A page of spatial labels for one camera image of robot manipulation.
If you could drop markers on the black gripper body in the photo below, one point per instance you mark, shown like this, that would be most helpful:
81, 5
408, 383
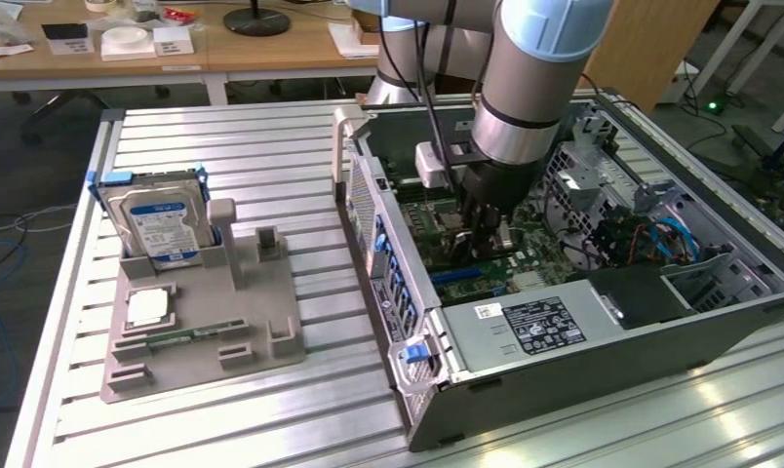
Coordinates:
500, 187

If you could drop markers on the graphics card with grey bracket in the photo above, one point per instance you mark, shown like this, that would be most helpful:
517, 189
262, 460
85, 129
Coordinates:
507, 237

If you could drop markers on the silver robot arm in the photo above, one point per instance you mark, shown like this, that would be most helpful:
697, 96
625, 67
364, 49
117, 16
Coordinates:
536, 73

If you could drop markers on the CPU socket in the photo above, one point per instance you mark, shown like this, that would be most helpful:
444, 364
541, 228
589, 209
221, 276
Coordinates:
448, 217

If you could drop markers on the green motherboard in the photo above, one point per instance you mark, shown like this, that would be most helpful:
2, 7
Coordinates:
536, 263

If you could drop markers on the blue expansion slot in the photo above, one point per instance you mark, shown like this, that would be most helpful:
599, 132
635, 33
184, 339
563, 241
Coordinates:
456, 277

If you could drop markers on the silver chipset heatsink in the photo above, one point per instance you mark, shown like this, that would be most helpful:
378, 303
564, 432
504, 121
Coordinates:
531, 280

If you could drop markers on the metal disk bay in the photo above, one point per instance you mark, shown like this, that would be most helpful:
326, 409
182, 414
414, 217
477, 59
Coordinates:
584, 187

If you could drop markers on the grey power supply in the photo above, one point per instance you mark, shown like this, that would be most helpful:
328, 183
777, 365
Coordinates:
536, 331

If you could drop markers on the blue case latch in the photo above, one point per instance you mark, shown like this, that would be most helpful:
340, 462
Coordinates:
413, 353

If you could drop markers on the open grey PC case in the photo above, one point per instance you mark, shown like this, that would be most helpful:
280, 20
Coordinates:
561, 390

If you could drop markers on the device with green light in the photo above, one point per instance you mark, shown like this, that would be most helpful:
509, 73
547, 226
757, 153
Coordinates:
713, 106

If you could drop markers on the wooden cabinet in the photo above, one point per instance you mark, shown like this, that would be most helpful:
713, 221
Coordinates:
652, 49

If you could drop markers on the white paper stack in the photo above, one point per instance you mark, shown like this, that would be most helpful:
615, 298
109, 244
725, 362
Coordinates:
353, 41

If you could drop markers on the brown cardboard box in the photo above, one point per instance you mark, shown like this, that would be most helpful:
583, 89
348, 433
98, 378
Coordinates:
365, 22

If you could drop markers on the black floor stand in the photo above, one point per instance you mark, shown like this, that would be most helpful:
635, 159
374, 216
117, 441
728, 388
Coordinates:
776, 151

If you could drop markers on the wooden desk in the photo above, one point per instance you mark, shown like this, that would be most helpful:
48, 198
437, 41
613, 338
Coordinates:
269, 49

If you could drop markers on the hard disk in blue carrier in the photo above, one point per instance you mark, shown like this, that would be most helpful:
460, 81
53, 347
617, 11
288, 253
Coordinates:
161, 229

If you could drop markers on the grey parts rack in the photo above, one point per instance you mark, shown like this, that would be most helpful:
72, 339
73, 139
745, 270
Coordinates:
204, 361

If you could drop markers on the green RAM stick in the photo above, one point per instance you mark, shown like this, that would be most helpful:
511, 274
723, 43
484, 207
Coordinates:
184, 335

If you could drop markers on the black round lamp base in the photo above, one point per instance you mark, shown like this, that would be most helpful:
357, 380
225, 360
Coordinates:
257, 22

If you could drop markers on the silver CPU chip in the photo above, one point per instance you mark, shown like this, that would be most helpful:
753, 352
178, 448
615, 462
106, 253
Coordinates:
148, 309

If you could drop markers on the small white labelled box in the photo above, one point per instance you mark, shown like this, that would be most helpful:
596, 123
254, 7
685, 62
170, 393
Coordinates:
173, 41

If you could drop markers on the red packet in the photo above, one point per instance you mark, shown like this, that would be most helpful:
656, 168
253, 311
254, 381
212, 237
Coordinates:
177, 15

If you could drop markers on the white box with round dish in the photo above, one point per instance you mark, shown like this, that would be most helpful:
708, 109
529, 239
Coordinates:
128, 44

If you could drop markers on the black chair base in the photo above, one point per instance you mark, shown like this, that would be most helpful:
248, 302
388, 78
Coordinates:
50, 109

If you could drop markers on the white tape roll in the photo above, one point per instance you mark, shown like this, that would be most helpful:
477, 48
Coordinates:
98, 5

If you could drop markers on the white box with black top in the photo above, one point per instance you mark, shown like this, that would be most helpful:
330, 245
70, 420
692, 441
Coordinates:
68, 39

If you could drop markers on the white paper card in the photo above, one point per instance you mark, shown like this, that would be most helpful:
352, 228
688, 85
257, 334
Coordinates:
9, 50

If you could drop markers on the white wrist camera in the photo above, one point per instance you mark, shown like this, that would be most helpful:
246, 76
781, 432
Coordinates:
432, 166

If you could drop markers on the white desk frame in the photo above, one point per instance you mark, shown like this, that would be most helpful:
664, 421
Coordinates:
763, 44

